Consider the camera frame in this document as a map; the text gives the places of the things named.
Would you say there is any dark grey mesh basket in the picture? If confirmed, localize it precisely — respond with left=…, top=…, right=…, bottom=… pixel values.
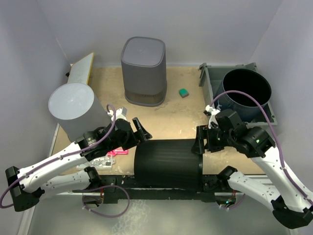
left=121, top=36, right=167, bottom=107

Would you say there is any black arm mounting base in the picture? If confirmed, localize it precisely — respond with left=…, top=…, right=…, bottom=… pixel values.
left=72, top=174, right=246, bottom=204

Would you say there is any large black round bucket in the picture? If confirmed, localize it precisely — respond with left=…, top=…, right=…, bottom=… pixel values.
left=134, top=139, right=203, bottom=190

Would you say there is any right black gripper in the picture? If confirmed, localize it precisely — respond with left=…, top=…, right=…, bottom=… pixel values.
left=191, top=123, right=235, bottom=154

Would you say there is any purple cable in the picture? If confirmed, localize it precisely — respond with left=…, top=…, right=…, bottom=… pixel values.
left=0, top=104, right=131, bottom=217
left=210, top=90, right=313, bottom=210

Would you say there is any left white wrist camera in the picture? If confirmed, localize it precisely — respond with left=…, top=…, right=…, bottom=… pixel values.
left=108, top=107, right=127, bottom=121

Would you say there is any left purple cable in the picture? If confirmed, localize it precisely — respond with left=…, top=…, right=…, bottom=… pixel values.
left=0, top=104, right=131, bottom=217

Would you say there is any white printed card package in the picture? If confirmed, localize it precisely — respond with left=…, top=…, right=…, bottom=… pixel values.
left=76, top=157, right=115, bottom=170

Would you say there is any pink plastic clip tool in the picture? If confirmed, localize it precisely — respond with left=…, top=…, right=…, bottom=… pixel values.
left=107, top=149, right=129, bottom=157

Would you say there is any small whiteboard yellow edge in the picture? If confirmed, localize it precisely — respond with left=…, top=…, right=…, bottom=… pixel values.
left=66, top=52, right=94, bottom=85

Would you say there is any grey rectangular plastic crate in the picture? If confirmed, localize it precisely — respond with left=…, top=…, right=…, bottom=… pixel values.
left=199, top=63, right=277, bottom=129

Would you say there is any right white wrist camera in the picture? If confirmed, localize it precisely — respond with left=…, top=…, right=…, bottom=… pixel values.
left=203, top=105, right=220, bottom=129

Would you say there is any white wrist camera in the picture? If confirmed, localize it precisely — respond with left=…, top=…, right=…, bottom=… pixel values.
left=108, top=107, right=127, bottom=121
left=203, top=105, right=220, bottom=129

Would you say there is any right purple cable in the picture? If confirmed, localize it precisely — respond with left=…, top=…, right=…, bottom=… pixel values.
left=210, top=90, right=313, bottom=210

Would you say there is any small green block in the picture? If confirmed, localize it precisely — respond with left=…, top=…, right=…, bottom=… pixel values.
left=179, top=89, right=189, bottom=98

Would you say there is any dark blue round bin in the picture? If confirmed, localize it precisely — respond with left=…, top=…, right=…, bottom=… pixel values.
left=214, top=69, right=271, bottom=122

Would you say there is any aluminium table frame rail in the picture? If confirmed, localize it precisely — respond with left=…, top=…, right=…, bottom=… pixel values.
left=17, top=132, right=74, bottom=235

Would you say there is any light grey round bin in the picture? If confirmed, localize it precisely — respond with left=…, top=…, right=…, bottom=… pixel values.
left=48, top=83, right=112, bottom=142

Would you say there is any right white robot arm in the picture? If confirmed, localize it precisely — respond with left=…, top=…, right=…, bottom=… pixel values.
left=192, top=105, right=313, bottom=229

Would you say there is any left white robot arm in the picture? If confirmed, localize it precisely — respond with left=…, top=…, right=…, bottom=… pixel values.
left=5, top=117, right=152, bottom=212

